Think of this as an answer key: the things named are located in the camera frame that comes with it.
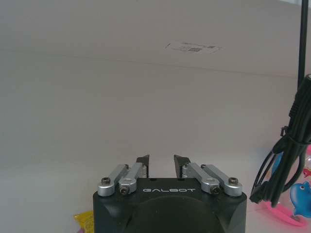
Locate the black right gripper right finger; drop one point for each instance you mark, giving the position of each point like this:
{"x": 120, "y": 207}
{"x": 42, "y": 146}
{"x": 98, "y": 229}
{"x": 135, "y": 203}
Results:
{"x": 206, "y": 175}

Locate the pink toy with blue dolphin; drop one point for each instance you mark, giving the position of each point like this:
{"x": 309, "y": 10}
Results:
{"x": 295, "y": 194}

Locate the thin black pole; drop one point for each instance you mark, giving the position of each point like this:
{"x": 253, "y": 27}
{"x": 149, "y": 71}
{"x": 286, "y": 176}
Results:
{"x": 302, "y": 36}

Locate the white printed label sticker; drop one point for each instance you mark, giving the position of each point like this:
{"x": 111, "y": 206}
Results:
{"x": 193, "y": 46}

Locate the yellow snack packet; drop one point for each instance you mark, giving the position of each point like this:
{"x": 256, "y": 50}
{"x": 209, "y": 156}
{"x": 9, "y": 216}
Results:
{"x": 85, "y": 222}

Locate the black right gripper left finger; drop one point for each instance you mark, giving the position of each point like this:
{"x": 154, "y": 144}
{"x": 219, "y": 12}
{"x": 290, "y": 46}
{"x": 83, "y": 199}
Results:
{"x": 128, "y": 175}

